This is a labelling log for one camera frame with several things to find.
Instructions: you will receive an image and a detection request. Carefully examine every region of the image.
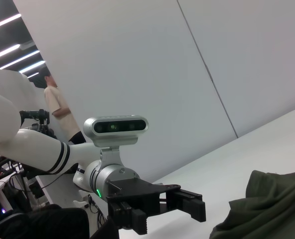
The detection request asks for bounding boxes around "white background robot part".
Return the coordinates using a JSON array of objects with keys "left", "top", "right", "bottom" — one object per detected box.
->
[{"left": 72, "top": 163, "right": 94, "bottom": 209}]

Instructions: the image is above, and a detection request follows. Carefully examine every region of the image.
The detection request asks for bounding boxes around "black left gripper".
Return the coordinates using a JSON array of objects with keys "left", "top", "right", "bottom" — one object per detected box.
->
[{"left": 105, "top": 177, "right": 207, "bottom": 236}]

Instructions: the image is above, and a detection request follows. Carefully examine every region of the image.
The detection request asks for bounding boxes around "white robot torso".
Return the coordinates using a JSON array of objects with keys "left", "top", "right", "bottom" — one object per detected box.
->
[{"left": 0, "top": 66, "right": 47, "bottom": 125}]

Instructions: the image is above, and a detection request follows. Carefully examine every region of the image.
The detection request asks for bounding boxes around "white background desk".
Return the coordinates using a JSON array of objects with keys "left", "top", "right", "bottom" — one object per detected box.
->
[{"left": 35, "top": 173, "right": 76, "bottom": 208}]

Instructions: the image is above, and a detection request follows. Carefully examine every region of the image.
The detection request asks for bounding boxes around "black camera on tripod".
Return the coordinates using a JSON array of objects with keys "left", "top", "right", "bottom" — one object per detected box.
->
[{"left": 19, "top": 109, "right": 57, "bottom": 140}]

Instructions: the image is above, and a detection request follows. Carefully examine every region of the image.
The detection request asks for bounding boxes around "black office chair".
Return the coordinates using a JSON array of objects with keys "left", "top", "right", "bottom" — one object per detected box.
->
[{"left": 0, "top": 203, "right": 91, "bottom": 239}]

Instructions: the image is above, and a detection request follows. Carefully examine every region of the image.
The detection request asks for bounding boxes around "person in beige shirt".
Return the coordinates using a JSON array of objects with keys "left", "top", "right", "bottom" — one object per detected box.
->
[{"left": 43, "top": 73, "right": 87, "bottom": 145}]

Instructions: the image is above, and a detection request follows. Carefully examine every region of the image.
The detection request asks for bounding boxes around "dark green printed t-shirt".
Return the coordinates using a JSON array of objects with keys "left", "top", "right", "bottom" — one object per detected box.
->
[{"left": 209, "top": 169, "right": 295, "bottom": 239}]

